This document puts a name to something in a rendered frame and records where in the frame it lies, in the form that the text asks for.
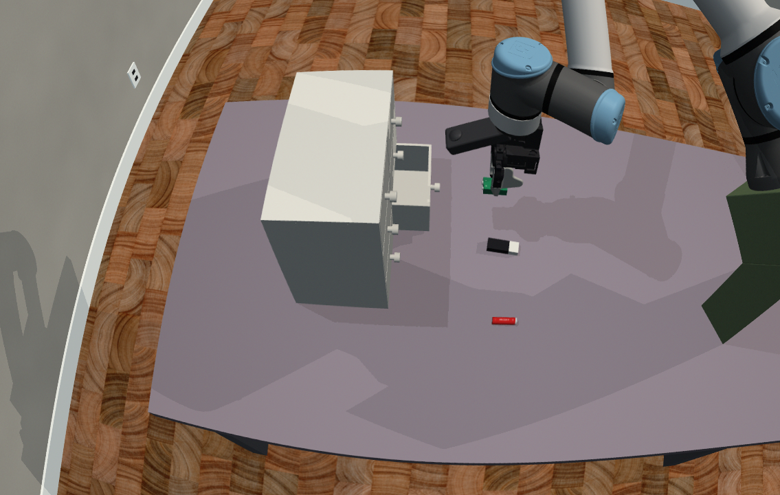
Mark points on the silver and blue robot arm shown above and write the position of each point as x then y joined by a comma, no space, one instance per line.
526,82

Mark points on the green nine-volt battery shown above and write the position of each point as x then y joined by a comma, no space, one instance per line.
487,187

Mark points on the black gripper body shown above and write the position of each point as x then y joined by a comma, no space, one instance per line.
522,150

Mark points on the white drawer with knob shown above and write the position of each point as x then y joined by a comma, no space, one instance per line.
391,121
392,196

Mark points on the red aa battery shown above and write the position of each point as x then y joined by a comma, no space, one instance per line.
504,321

